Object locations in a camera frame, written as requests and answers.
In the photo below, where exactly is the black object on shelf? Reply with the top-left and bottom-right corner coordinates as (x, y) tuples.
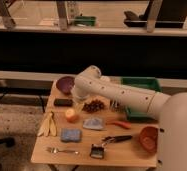
(124, 0), (187, 28)

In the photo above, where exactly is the green tray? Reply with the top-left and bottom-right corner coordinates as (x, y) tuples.
(121, 77), (161, 122)

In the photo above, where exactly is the metal fork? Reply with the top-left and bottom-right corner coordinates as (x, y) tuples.
(46, 147), (79, 155)

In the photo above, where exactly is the metal cup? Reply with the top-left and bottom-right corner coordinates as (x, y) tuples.
(110, 100), (122, 111)

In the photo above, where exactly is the peach fruit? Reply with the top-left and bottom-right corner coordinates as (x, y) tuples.
(65, 108), (78, 122)

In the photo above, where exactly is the orange bowl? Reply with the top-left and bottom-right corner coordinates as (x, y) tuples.
(139, 126), (158, 154)

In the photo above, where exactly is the purple bowl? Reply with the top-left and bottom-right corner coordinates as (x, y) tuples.
(56, 76), (74, 95)

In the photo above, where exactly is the bunch of bananas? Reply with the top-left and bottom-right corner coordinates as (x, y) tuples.
(38, 112), (57, 137)

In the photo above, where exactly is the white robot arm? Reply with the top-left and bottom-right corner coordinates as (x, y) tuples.
(71, 65), (187, 171)

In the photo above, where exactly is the blue sponge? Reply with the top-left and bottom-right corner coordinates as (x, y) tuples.
(60, 128), (82, 142)

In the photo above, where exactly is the black handled tool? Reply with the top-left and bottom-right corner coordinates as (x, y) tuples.
(102, 135), (133, 143)

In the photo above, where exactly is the green box on shelf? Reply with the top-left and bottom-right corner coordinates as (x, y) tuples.
(74, 16), (96, 26)

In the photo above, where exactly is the orange carrot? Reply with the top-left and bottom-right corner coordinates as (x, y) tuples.
(106, 120), (131, 129)

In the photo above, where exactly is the bunch of dark grapes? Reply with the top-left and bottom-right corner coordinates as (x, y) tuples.
(82, 99), (105, 113)

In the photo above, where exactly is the grey blue cloth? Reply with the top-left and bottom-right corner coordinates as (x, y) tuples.
(83, 117), (104, 130)

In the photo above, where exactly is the white cup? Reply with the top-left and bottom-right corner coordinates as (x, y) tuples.
(100, 76), (110, 82)

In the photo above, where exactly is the black binder clip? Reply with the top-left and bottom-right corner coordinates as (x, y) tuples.
(90, 144), (104, 159)

